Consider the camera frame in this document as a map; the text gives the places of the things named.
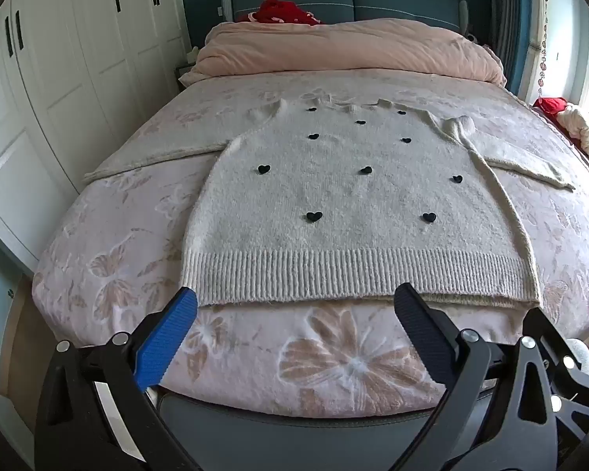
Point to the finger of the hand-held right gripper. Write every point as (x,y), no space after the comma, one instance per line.
(555,341)

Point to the window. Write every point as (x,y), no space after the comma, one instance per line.
(576,34)

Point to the white wardrobe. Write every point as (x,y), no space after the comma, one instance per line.
(78,83)

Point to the cream crumpled cloth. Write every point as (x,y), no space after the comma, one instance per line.
(576,122)

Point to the bed with floral bedspread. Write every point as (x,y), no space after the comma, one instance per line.
(324,353)

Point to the pink duvet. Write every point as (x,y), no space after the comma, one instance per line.
(348,49)

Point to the red cloth bundle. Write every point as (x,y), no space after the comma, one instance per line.
(275,12)

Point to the beaded curtain tieback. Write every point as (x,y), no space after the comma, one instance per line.
(543,59)

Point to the cream knit sweater black hearts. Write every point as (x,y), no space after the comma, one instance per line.
(324,181)

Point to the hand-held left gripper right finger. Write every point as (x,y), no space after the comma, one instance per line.
(419,333)

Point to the small red cloth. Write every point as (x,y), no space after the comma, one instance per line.
(552,106)

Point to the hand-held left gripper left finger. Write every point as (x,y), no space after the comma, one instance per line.
(169,338)

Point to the grey curtain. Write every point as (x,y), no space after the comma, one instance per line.
(505,10)

